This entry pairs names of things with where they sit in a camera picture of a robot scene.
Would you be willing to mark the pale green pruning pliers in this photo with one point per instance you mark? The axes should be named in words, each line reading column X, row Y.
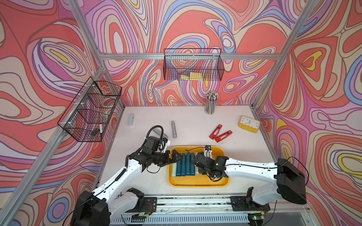
column 174, row 170

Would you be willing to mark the yellow sticky notes in basket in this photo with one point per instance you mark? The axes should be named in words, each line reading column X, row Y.
column 192, row 77

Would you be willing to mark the aluminium front rail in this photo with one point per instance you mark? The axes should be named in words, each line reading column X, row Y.
column 209, row 210

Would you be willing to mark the black wire basket left wall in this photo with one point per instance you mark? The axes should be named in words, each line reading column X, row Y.
column 88, row 115

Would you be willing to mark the pencil holder cup with pencils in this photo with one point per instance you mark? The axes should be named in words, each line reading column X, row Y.
column 211, row 101

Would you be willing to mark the black wire basket wall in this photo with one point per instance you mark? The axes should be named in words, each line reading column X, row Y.
column 183, row 61
column 88, row 115

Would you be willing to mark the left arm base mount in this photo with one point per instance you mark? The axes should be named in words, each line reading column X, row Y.
column 144, row 203

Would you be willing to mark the yellow alarm clock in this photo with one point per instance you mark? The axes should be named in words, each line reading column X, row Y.
column 249, row 124

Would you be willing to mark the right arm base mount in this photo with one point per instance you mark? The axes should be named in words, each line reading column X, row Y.
column 246, row 203

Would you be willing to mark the yellow plastic storage tray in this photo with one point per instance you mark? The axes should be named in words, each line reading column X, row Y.
column 199, row 181

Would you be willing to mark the grey pruning pliers angled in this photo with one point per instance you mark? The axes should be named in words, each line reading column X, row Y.
column 158, row 132

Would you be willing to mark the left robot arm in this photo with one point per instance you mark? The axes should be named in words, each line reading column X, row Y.
column 101, row 206

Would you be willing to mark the light blue-grey pliers far left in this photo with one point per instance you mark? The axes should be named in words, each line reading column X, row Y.
column 131, row 120

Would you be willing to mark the grey pruning pliers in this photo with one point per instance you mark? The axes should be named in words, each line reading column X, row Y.
column 174, row 129

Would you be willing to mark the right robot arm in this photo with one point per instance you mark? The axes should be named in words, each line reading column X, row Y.
column 283, row 180

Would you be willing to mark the dark teal pruning pliers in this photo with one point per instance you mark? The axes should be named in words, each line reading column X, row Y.
column 179, row 169

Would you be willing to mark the black wire basket back wall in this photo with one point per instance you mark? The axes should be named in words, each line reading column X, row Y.
column 183, row 61

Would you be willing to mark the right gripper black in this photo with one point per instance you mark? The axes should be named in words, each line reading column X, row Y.
column 201, row 172

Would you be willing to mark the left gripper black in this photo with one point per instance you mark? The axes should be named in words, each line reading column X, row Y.
column 168, row 160

